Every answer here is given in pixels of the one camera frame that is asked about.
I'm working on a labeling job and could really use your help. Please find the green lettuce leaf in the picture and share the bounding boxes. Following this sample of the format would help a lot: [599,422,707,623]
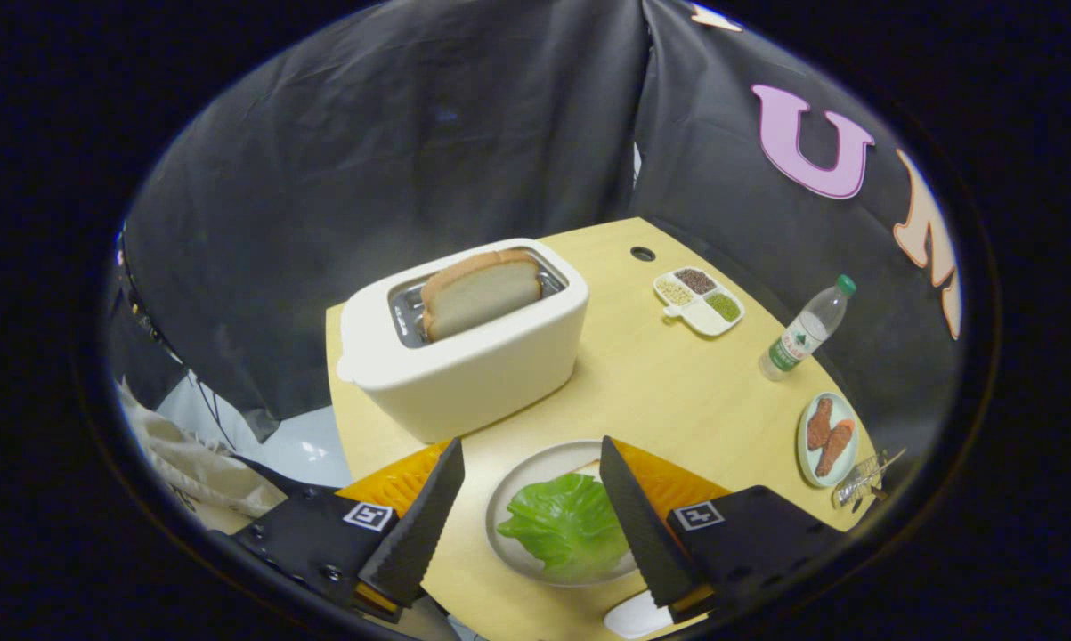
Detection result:
[497,473,631,582]

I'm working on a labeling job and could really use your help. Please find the white toaster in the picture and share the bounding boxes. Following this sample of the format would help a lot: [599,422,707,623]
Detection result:
[337,238,590,444]

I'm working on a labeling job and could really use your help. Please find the brown fried chicken piece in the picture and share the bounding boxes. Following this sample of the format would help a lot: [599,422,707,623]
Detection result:
[807,397,834,450]

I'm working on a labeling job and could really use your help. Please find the pale blue oval plate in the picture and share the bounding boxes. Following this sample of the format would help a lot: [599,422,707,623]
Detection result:
[797,392,860,489]

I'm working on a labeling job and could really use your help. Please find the round white plate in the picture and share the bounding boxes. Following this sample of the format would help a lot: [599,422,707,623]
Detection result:
[485,440,643,588]

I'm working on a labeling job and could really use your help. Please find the clear water bottle green cap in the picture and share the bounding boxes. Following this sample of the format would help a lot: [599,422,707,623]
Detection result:
[759,274,857,382]

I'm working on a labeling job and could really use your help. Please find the fried chicken piece orange tip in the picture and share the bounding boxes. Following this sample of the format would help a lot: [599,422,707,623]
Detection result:
[815,419,856,478]

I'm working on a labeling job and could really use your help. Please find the white divided grain dish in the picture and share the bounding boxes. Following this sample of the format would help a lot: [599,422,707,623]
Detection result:
[653,267,746,337]

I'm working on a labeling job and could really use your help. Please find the black backdrop cloth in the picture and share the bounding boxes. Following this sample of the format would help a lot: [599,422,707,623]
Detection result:
[108,0,963,535]

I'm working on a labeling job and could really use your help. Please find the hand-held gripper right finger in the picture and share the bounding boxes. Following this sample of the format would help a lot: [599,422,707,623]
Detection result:
[599,435,848,622]

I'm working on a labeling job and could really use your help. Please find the plain bread slice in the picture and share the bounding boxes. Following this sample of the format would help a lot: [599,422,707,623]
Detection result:
[420,249,543,344]

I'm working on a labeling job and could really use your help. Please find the wooden utensils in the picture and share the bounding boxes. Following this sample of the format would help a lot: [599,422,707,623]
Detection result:
[864,448,907,486]

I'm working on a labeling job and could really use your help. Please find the white leaf-shaped plate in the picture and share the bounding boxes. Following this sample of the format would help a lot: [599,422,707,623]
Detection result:
[604,589,678,639]

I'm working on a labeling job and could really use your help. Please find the cream cloth bag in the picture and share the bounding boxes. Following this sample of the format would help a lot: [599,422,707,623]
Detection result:
[121,383,287,519]

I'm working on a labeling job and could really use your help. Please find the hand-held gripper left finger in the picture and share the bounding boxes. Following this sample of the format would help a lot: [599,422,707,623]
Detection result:
[230,436,467,624]

